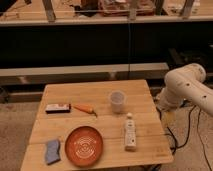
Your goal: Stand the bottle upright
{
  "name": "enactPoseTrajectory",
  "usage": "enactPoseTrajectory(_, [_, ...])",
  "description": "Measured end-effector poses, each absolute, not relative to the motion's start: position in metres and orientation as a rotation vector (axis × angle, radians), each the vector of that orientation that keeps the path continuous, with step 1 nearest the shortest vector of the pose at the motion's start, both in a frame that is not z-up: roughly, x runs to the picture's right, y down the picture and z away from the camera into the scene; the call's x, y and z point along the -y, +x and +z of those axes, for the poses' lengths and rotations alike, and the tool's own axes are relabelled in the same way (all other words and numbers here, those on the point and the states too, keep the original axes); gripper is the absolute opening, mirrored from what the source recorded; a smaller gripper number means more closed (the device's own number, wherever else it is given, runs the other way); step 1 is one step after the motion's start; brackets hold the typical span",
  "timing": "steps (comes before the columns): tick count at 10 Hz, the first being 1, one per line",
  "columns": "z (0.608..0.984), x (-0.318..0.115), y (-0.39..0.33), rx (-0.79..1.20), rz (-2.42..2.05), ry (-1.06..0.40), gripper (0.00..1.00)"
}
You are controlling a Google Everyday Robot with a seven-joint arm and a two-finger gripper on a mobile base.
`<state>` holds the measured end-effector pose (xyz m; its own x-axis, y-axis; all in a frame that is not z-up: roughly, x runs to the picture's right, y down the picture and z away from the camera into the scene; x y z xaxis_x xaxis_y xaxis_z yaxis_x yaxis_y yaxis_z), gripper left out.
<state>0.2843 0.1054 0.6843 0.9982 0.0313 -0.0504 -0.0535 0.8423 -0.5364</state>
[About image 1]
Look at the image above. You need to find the white plastic bottle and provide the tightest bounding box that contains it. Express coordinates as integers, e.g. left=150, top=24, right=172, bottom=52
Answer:
left=124, top=113, right=136, bottom=151

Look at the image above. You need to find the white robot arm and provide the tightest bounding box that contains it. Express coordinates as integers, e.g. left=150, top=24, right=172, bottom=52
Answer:
left=158, top=63, right=213, bottom=117

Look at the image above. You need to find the translucent plastic cup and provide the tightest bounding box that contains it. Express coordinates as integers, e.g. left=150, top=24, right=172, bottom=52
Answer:
left=109, top=91, right=126, bottom=113

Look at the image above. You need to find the orange toy carrot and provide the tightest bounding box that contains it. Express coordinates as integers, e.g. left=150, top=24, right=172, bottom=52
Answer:
left=73, top=104, right=98, bottom=117

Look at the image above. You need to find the dark rectangular box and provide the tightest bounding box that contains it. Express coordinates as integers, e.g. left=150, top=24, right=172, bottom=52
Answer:
left=45, top=103, right=71, bottom=114

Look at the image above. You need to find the orange patterned plate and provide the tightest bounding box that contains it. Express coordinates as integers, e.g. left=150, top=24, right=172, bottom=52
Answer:
left=64, top=126, right=104, bottom=167

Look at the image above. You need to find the wooden table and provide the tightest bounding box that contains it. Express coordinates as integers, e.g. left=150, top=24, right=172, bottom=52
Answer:
left=21, top=80, right=173, bottom=171

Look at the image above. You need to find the blue sponge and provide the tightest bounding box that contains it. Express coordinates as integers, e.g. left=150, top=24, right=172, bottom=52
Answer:
left=45, top=139, right=61, bottom=165

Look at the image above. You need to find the black cable on floor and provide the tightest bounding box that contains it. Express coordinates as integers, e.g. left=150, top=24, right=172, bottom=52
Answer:
left=156, top=104, right=213, bottom=171

